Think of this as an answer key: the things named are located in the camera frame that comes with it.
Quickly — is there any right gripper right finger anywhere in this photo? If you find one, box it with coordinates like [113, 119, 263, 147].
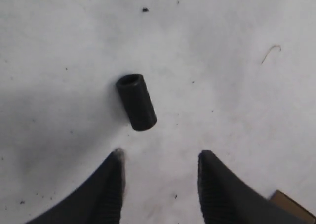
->
[197, 149, 307, 224]

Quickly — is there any black cylindrical sleeve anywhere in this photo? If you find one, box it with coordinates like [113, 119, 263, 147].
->
[116, 73, 158, 132]

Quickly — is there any cardboard box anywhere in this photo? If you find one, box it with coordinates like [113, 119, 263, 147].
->
[269, 189, 316, 224]

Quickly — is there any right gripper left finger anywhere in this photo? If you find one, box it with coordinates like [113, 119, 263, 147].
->
[24, 148, 126, 224]

